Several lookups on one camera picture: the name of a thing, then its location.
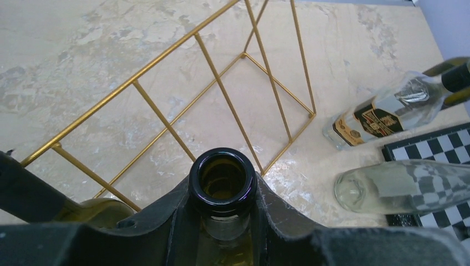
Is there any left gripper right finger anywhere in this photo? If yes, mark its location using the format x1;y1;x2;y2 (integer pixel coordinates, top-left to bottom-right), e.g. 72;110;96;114
251;177;469;265

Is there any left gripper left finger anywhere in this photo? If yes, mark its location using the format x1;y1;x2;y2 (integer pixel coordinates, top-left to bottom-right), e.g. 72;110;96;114
1;179;200;265

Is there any dark wine bottle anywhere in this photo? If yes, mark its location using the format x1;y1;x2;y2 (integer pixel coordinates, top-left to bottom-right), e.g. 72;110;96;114
422;57;469;110
0;150;135;230

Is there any green wine bottle silver neck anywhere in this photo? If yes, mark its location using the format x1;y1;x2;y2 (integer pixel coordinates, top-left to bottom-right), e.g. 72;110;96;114
188;147;257;265

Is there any clear glass bottle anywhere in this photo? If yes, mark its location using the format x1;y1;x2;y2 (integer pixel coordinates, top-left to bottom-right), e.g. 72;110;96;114
334;160;469;214

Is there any clear whisky bottle black cap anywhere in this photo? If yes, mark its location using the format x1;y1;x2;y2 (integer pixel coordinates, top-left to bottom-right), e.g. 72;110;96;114
323;61;469;150

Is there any black microphone silver head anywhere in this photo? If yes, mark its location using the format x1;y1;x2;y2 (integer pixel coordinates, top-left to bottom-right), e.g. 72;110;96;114
385;214;422;227

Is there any black white chessboard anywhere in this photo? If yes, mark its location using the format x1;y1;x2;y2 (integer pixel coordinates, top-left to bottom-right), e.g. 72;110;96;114
381;123;469;248

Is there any gold wire wine rack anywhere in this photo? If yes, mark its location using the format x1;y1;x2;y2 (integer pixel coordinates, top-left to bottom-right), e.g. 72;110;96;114
20;0;317;213

